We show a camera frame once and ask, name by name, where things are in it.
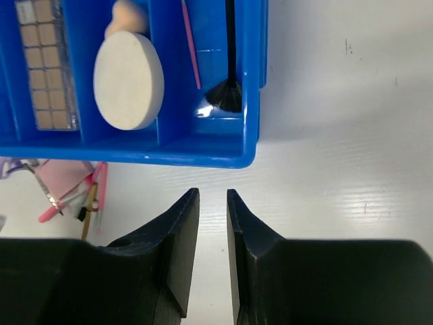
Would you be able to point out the black fan brush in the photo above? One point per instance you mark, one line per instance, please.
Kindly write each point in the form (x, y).
(227, 95)

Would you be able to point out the round beige powder puff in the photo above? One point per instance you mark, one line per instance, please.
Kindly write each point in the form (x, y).
(128, 81)

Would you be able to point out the eyeshadow palette clear case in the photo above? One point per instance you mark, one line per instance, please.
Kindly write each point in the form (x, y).
(43, 36)

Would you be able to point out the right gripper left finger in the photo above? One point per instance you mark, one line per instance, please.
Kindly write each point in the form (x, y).
(143, 277)

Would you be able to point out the gold eyebrow pencil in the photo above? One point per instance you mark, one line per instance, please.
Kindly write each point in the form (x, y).
(88, 211)

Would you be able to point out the beige makeup sponge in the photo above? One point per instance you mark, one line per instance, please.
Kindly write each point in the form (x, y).
(128, 16)

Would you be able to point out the blue divided plastic bin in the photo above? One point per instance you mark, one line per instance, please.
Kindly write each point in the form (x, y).
(187, 132)

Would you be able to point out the pink lip brush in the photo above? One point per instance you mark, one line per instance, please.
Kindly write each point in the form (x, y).
(191, 45)

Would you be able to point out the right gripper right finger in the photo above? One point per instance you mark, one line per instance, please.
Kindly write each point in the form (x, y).
(275, 280)

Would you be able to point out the pink pouch with brush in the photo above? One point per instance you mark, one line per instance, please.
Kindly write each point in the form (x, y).
(59, 177)

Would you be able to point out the clear white pencil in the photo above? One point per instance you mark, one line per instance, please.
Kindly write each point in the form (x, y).
(99, 208)

